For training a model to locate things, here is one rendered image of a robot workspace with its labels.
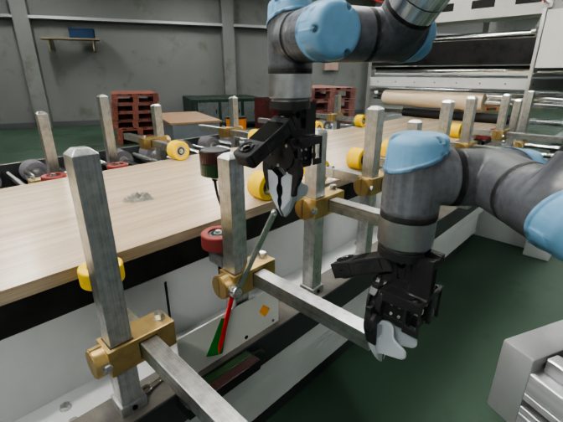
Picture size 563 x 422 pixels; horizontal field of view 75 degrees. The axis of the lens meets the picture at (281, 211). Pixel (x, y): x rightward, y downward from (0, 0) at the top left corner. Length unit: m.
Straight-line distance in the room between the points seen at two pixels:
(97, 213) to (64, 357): 0.42
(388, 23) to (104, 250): 0.52
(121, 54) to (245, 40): 3.19
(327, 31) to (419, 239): 0.29
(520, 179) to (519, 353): 0.17
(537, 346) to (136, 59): 10.32
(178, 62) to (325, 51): 10.08
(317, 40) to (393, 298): 0.36
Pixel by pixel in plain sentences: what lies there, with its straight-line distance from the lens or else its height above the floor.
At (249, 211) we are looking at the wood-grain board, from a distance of 1.01.
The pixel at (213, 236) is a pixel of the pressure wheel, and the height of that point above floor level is 0.91.
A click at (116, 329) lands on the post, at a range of 0.66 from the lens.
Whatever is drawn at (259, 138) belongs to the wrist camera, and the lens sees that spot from 0.62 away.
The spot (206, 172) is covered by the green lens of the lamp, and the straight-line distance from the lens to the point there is 0.71.
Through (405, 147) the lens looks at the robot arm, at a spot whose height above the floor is 1.17.
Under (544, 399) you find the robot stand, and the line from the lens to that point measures 0.46.
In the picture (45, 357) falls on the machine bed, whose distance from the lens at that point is 0.91.
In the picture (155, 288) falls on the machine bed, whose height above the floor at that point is 0.77.
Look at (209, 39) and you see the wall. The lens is 10.71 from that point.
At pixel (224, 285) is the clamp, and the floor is 0.86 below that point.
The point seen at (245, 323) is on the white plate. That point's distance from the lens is 0.83.
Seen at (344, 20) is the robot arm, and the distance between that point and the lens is 0.53.
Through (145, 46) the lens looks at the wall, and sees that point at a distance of 10.51.
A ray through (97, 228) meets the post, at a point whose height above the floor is 1.05.
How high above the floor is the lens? 1.25
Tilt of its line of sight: 21 degrees down
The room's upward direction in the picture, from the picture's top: straight up
